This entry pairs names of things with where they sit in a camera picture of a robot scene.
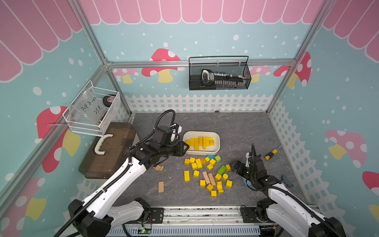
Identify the yellow plank block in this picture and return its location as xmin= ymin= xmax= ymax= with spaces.
xmin=190 ymin=138 xmax=195 ymax=147

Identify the yellow cylinder block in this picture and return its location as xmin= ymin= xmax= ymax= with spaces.
xmin=198 ymin=136 xmax=203 ymax=146

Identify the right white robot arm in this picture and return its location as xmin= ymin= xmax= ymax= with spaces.
xmin=230 ymin=144 xmax=346 ymax=237

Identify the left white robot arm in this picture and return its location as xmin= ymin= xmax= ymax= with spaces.
xmin=55 ymin=109 xmax=190 ymax=237

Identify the white plastic tub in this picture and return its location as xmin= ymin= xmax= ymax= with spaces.
xmin=183 ymin=131 xmax=220 ymax=155

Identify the yellow black screwdriver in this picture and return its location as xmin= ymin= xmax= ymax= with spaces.
xmin=265 ymin=146 xmax=282 ymax=161

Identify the large yellow front block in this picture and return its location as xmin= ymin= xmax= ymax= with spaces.
xmin=184 ymin=170 xmax=190 ymax=182

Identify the wooden arch block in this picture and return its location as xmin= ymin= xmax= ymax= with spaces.
xmin=154 ymin=165 xmax=164 ymax=172

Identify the yellow arch block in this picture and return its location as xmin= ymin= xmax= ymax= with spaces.
xmin=217 ymin=181 xmax=224 ymax=193

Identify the teal triangular block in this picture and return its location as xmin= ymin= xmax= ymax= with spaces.
xmin=207 ymin=155 xmax=216 ymax=160

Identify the yellow cube block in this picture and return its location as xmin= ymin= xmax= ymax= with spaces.
xmin=193 ymin=170 xmax=200 ymax=178

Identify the right natural wooden plank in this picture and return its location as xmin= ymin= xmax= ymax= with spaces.
xmin=208 ymin=173 xmax=216 ymax=186

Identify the natural wooden plank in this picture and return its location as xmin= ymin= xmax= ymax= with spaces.
xmin=208 ymin=173 xmax=216 ymax=186
xmin=202 ymin=171 xmax=211 ymax=185

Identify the left natural wooden plank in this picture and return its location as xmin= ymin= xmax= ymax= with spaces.
xmin=202 ymin=171 xmax=211 ymax=185

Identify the flat wooden block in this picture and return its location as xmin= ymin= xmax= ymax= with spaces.
xmin=159 ymin=181 xmax=164 ymax=193

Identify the socket wrench set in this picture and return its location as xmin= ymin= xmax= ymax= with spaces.
xmin=200 ymin=69 xmax=246 ymax=88

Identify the black tape roll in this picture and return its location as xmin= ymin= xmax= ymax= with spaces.
xmin=102 ymin=94 xmax=116 ymax=108

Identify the brown toolbox with white handle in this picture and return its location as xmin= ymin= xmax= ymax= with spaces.
xmin=79 ymin=122 xmax=137 ymax=180

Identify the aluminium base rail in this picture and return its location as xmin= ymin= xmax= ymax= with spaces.
xmin=105 ymin=205 xmax=290 ymax=237

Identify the black wire mesh basket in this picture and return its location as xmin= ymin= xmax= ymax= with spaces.
xmin=188 ymin=56 xmax=251 ymax=90

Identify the clear wall-mounted bin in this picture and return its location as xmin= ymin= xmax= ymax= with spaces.
xmin=63 ymin=81 xmax=120 ymax=137

